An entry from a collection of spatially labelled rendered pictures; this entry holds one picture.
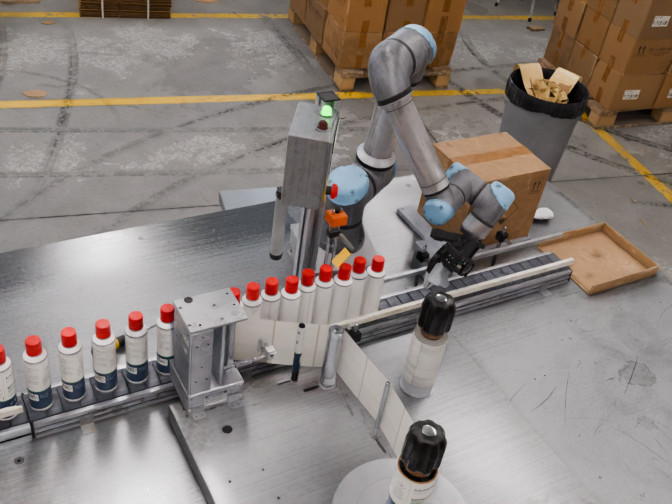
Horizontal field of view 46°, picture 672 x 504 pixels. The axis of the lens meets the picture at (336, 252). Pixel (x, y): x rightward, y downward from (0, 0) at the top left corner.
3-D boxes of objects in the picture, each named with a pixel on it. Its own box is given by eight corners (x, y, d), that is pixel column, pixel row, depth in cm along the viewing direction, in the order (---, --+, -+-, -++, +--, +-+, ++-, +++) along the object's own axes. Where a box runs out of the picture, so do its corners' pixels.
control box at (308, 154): (280, 204, 189) (287, 134, 178) (291, 167, 203) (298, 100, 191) (322, 212, 189) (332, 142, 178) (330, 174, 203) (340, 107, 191)
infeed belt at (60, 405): (31, 432, 182) (30, 421, 180) (23, 406, 188) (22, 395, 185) (566, 277, 257) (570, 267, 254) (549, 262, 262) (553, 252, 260)
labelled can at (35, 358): (32, 415, 181) (22, 351, 169) (27, 398, 185) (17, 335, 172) (55, 408, 184) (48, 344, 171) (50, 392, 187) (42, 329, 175)
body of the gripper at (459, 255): (448, 274, 220) (475, 240, 216) (431, 255, 225) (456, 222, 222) (464, 279, 225) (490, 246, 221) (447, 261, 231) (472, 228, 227)
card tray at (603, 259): (589, 295, 252) (593, 285, 250) (536, 247, 269) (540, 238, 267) (654, 275, 266) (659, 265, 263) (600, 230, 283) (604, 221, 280)
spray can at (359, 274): (341, 323, 219) (352, 265, 207) (338, 310, 223) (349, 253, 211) (360, 323, 220) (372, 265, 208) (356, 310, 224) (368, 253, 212)
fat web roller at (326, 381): (323, 392, 199) (332, 338, 187) (314, 379, 202) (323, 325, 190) (339, 387, 201) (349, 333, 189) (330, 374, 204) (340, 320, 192)
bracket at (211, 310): (190, 335, 172) (190, 331, 172) (172, 302, 179) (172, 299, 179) (248, 320, 178) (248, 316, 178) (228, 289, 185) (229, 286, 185)
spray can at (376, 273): (365, 324, 220) (377, 266, 208) (354, 312, 223) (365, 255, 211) (379, 318, 223) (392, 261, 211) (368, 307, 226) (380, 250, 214)
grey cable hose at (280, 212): (272, 262, 205) (279, 194, 192) (266, 254, 207) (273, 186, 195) (284, 259, 207) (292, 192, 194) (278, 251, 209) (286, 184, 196)
